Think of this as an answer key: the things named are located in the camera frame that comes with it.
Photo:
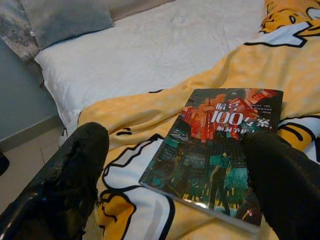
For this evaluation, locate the yellow cartoon print blanket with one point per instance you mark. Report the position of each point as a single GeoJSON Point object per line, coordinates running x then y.
{"type": "Point", "coordinates": [250, 70]}

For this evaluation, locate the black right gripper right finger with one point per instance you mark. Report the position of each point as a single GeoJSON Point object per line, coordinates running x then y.
{"type": "Point", "coordinates": [285, 190]}

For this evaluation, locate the white quilted mattress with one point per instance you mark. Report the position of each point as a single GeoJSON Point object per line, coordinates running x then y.
{"type": "Point", "coordinates": [137, 50]}

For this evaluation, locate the grey printed headboard cushion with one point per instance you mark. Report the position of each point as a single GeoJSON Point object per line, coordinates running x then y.
{"type": "Point", "coordinates": [15, 32]}

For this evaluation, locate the dark red city cover book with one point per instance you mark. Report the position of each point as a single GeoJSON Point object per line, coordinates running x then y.
{"type": "Point", "coordinates": [200, 150]}

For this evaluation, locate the black rounded object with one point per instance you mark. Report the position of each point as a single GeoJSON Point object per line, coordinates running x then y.
{"type": "Point", "coordinates": [3, 163]}

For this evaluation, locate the grey plush pillow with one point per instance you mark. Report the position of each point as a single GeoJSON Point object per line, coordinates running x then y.
{"type": "Point", "coordinates": [67, 20]}

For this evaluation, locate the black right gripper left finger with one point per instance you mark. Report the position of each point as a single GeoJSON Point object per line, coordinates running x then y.
{"type": "Point", "coordinates": [67, 180]}

